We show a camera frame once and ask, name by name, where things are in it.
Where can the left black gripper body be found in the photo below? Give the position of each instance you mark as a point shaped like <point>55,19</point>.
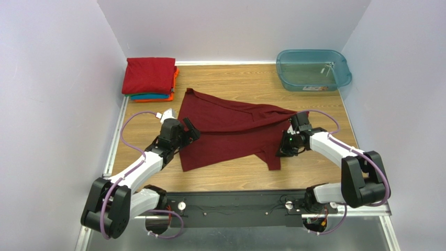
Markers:
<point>188,132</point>

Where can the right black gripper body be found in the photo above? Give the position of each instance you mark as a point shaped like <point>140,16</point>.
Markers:
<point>297,123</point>

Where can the maroon t shirt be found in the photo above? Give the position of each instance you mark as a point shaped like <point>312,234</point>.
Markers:
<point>232,129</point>

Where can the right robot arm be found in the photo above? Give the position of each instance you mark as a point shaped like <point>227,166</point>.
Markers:
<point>363,179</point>

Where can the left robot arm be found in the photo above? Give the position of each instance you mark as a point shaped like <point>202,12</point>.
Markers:
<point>129,188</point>

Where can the folded teal t shirt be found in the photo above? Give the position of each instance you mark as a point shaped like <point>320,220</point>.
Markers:
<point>152,96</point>

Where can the folded green t shirt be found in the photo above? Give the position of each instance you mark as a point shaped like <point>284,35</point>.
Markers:
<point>135,94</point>

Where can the folded red t shirt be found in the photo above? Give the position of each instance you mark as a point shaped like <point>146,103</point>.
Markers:
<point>148,75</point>

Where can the teal plastic bin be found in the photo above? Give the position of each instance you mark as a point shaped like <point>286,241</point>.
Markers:
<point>312,70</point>

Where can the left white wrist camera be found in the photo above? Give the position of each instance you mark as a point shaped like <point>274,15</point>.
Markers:
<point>167,114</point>

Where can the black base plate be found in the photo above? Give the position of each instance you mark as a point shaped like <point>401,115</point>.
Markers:
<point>256,208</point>

